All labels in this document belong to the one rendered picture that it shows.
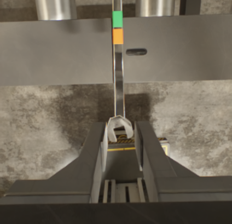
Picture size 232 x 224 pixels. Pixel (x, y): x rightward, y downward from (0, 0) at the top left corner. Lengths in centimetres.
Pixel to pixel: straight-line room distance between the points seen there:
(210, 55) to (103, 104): 126
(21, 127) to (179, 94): 149
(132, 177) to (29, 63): 126
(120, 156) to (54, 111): 73
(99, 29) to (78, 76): 7
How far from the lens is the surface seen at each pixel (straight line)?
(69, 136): 164
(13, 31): 29
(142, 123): 15
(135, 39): 25
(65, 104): 154
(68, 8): 56
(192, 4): 71
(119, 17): 25
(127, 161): 133
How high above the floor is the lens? 141
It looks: 73 degrees down
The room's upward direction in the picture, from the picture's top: 178 degrees counter-clockwise
